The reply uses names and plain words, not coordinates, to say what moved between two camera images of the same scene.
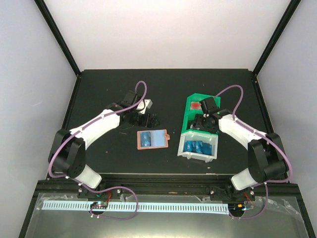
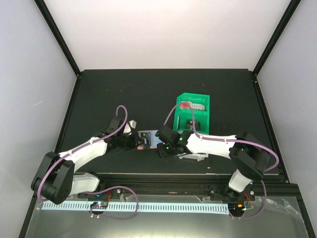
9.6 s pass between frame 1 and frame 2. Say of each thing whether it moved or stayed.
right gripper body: moved
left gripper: moved
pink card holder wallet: stayed
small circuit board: stayed
